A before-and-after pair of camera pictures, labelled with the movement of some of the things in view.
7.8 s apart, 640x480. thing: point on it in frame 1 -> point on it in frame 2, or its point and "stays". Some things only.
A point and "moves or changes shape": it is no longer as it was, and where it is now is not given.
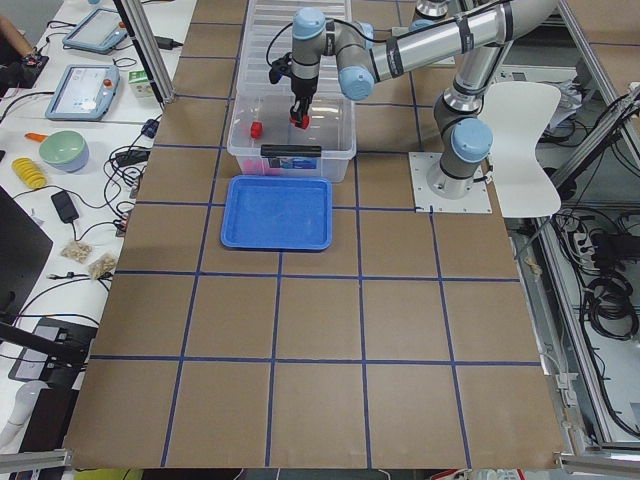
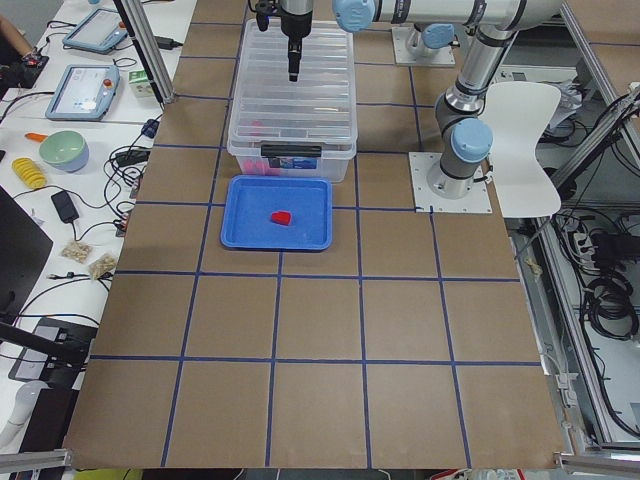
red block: [303, 124] -> [281, 217]
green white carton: [140, 83] stays
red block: [257, 167] stays
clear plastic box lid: [268, 34] moves or changes shape
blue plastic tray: [277, 213] stays
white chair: [519, 113] stays
